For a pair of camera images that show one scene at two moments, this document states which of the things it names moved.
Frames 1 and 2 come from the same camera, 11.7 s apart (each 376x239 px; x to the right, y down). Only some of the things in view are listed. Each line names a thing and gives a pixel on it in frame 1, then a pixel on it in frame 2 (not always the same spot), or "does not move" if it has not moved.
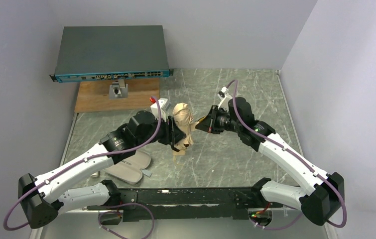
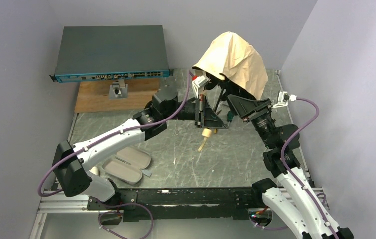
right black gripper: [212, 119] to [252, 109]
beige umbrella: [184, 118] to [237, 61]
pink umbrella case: [128, 170] does not move
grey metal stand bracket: [118, 90] does not move
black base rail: [191, 202] does not move
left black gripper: [177, 134] to [199, 111]
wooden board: [94, 96] does not move
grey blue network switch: [97, 53] does not move
